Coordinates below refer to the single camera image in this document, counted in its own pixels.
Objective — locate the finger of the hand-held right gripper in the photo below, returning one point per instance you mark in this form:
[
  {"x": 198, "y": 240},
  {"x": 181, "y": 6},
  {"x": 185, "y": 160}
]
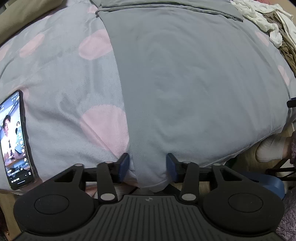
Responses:
[{"x": 292, "y": 102}]

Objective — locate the blue plastic object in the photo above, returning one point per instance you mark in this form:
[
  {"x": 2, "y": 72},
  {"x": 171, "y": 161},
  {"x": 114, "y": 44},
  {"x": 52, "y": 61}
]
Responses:
[{"x": 270, "y": 183}]

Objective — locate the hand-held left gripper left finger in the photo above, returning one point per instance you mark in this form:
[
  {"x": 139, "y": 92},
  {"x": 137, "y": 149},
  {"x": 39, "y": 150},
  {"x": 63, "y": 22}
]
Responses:
[{"x": 122, "y": 168}]

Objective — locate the black smartphone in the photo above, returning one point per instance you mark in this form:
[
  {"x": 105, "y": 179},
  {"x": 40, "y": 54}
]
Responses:
[{"x": 15, "y": 139}]

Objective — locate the grey long-sleeve shirt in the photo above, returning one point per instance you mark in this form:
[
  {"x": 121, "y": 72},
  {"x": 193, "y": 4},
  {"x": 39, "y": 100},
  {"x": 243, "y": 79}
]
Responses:
[{"x": 173, "y": 92}]

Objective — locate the white cotton shirt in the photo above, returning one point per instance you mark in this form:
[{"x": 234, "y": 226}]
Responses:
[{"x": 285, "y": 20}]

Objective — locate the beige folded blanket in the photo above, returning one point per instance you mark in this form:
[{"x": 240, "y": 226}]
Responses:
[{"x": 23, "y": 16}]

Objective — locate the grey bed with pink dots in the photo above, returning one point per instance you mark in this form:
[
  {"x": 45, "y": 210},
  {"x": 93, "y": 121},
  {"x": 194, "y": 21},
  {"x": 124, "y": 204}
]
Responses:
[{"x": 69, "y": 81}]

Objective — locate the person's white-socked foot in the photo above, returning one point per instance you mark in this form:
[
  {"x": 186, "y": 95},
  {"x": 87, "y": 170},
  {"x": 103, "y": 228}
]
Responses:
[{"x": 269, "y": 149}]

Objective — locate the brown striped garment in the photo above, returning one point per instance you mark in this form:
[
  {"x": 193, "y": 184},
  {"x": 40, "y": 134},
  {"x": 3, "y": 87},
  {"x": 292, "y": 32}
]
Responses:
[{"x": 288, "y": 51}]

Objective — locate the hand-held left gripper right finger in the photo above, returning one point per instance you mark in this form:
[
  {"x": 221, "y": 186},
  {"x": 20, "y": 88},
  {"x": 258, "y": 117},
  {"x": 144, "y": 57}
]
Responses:
[{"x": 172, "y": 168}]

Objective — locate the white crinkled garment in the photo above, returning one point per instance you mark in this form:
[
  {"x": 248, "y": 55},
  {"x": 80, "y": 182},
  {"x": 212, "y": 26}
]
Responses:
[{"x": 259, "y": 18}]

